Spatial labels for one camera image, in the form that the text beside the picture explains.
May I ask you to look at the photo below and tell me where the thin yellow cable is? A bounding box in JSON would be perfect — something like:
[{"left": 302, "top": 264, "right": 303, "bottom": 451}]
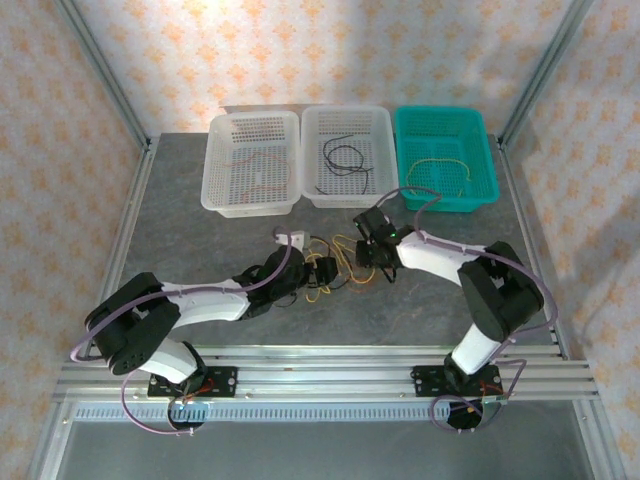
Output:
[
  {"left": 405, "top": 157, "right": 474, "bottom": 199},
  {"left": 304, "top": 239, "right": 334, "bottom": 305},
  {"left": 330, "top": 233, "right": 356, "bottom": 269}
]

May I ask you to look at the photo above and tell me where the thin orange cable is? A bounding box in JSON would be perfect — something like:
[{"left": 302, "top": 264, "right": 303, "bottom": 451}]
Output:
[
  {"left": 223, "top": 151, "right": 293, "bottom": 205},
  {"left": 347, "top": 267, "right": 381, "bottom": 296}
]

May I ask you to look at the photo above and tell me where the white perforated plastic basket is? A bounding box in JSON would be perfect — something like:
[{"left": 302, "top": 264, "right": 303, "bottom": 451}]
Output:
[
  {"left": 199, "top": 110, "right": 303, "bottom": 220},
  {"left": 298, "top": 104, "right": 399, "bottom": 209}
]

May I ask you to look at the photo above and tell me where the teal perforated plastic basket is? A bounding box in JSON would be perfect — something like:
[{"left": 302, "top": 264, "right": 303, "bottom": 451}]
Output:
[{"left": 393, "top": 105, "right": 501, "bottom": 214}]

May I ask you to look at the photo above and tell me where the aluminium mounting rail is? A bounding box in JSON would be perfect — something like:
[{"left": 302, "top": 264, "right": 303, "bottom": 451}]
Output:
[{"left": 54, "top": 344, "right": 599, "bottom": 404}]

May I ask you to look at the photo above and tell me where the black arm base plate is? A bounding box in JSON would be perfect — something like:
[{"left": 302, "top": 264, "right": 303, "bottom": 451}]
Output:
[
  {"left": 409, "top": 364, "right": 502, "bottom": 399},
  {"left": 148, "top": 366, "right": 239, "bottom": 400}
]

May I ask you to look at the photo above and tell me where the grey slotted cable duct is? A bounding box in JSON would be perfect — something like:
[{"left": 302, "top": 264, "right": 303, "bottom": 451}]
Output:
[{"left": 72, "top": 402, "right": 451, "bottom": 422}]

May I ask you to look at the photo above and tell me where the aluminium table side rail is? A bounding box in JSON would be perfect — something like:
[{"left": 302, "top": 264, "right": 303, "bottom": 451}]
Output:
[
  {"left": 497, "top": 134, "right": 569, "bottom": 359},
  {"left": 82, "top": 137, "right": 160, "bottom": 361}
]

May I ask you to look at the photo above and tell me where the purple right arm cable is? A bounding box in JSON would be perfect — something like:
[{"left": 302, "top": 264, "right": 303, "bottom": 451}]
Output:
[{"left": 374, "top": 185, "right": 559, "bottom": 434}]

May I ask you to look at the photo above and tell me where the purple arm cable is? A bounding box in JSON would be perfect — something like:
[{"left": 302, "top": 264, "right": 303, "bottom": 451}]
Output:
[
  {"left": 374, "top": 185, "right": 559, "bottom": 434},
  {"left": 69, "top": 225, "right": 294, "bottom": 437}
]

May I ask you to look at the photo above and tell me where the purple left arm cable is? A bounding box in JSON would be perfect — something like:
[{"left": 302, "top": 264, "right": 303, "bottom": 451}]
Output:
[{"left": 69, "top": 225, "right": 294, "bottom": 437}]

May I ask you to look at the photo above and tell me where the aluminium frame post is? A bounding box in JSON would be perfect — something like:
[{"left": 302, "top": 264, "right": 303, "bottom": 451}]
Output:
[
  {"left": 52, "top": 0, "right": 153, "bottom": 151},
  {"left": 499, "top": 0, "right": 596, "bottom": 146}
]

